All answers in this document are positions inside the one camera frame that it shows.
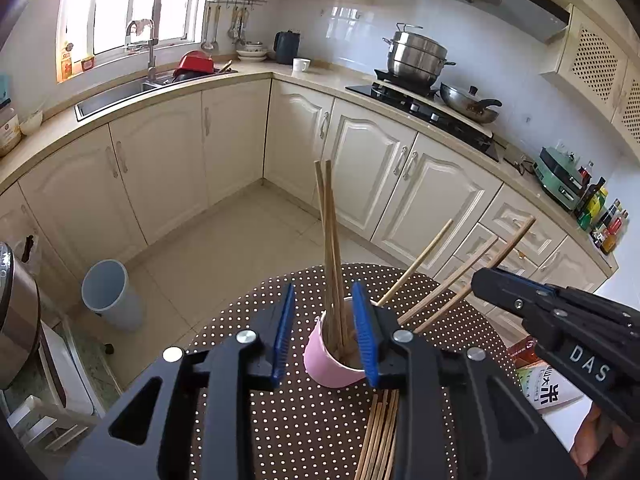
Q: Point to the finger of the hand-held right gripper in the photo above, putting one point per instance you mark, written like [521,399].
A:
[500,295]
[537,283]

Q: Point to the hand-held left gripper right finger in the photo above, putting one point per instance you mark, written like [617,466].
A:
[362,330]

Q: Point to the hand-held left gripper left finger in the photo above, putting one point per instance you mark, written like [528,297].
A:
[285,330]

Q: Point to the pink cup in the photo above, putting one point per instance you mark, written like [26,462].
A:
[325,365]

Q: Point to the bunch of wooden chopsticks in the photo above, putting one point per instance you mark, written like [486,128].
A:
[377,440]

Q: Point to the person's right hand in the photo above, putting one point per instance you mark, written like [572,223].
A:
[590,435]

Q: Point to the white rice bag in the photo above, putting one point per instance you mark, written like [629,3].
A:
[550,390]

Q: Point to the orange carton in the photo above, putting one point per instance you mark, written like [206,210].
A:
[522,352]

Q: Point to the group of condiment bottles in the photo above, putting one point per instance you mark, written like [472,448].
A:
[602,215]

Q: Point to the green electric grill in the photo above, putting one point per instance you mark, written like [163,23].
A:
[557,177]

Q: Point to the round polka-dot table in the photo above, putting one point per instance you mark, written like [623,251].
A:
[310,435]

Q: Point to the grey trash bin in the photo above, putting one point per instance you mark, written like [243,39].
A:
[110,295]

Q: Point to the steel wok with lid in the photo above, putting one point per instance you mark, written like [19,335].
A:
[467,105]

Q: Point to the black gas stove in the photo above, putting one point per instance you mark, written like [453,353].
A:
[425,110]

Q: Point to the cream lattice door cabinet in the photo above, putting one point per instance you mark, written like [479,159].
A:
[595,70]

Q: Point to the white storage cart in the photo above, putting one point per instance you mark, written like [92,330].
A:
[55,385]

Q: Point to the steel steamer pot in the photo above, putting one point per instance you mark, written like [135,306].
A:
[415,57]

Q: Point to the white mug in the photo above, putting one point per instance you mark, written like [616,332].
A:
[301,65]

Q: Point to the grey rice cooker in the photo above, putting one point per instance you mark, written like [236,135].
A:
[17,320]

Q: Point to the stack of white bowls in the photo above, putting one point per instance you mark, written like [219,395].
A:
[251,52]

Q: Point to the range hood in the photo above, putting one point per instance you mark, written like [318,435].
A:
[500,5]

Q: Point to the black kettle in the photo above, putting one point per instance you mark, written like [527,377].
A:
[287,47]

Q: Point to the red bowl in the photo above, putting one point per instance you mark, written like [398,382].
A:
[194,62]

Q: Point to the steel kitchen sink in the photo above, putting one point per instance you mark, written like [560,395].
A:
[115,100]

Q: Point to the hanging metal ladle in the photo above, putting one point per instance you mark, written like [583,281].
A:
[215,35]

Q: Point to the metal faucet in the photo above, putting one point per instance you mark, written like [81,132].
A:
[151,55]

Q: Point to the hanging metal spatula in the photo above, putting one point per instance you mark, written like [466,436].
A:
[205,30]

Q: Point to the white bowl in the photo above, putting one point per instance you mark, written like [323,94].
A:
[31,122]

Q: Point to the small red jar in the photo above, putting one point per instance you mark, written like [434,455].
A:
[88,62]

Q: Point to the large glass jar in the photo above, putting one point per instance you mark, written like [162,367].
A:
[7,132]

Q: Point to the orange bottle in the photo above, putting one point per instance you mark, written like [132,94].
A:
[66,62]

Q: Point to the kitchen window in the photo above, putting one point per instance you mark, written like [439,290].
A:
[125,5]

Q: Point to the teal box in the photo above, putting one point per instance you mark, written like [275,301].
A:
[4,87]

